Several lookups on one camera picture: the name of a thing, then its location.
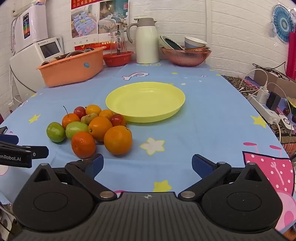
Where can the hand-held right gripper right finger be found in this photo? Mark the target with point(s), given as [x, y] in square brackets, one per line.
[198, 165]

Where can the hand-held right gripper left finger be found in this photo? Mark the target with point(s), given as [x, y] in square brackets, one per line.
[98, 163]

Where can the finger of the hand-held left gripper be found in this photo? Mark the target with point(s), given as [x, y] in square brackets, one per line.
[39, 151]
[9, 139]

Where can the deep orange tangerine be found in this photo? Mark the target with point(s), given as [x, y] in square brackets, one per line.
[83, 144]

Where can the large orange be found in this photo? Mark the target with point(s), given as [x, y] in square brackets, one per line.
[118, 140]

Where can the medium orange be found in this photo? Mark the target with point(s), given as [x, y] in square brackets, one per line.
[100, 128]

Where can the tangerine with stem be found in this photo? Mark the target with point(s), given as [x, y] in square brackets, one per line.
[70, 120]

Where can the brownish green plum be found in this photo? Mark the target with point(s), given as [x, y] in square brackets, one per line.
[91, 118]

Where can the small tan longan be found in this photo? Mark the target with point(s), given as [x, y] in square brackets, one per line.
[82, 119]

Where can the mottled red plum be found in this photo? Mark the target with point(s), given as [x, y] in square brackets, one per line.
[118, 120]

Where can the small orange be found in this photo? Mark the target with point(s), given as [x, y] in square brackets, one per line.
[93, 109]
[106, 114]

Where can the yellow plastic plate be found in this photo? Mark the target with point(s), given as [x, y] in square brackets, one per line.
[145, 99]

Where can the blue printed tablecloth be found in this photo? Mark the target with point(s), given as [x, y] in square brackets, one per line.
[208, 129]

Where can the white appliance with screen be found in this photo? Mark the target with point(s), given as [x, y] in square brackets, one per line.
[25, 60]

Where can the orange plastic basin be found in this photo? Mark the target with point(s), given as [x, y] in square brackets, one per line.
[69, 71]

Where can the white power strip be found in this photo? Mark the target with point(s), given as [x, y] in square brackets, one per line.
[266, 111]

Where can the leopard print cloth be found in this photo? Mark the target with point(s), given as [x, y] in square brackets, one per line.
[233, 81]

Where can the white charger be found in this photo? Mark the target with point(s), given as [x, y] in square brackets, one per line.
[262, 95]

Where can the white round device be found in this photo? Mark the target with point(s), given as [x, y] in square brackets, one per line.
[285, 121]

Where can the black charger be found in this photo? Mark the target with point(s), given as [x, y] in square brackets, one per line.
[272, 100]

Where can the steel bowl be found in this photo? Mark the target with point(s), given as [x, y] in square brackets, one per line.
[71, 54]

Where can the red plastic basket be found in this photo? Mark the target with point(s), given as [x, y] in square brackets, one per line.
[118, 60]

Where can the copper pink bowl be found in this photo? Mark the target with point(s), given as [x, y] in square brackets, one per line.
[185, 59]

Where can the steel lid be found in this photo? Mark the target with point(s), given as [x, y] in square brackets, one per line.
[89, 49]

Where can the cardboard box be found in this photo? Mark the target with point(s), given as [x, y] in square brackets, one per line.
[275, 81]

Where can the white water purifier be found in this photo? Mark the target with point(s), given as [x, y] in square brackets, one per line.
[34, 25]

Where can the patterned bowl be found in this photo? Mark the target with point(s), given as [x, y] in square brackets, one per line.
[201, 49]

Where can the glass pitcher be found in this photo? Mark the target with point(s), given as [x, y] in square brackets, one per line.
[115, 44]

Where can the blue and white bowl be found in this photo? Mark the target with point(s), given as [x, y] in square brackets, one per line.
[194, 42]

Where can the white bowl dark inside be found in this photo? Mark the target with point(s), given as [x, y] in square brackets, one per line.
[172, 44]

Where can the white thermos jug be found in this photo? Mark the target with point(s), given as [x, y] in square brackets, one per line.
[146, 44]

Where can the red cloth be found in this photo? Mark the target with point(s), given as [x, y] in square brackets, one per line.
[291, 58]

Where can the red wall poster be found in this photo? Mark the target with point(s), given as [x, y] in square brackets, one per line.
[83, 47]

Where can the bedding wall poster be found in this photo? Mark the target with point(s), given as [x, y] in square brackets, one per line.
[106, 20]

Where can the blue round wall decoration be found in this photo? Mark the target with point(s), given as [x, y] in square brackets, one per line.
[283, 23]

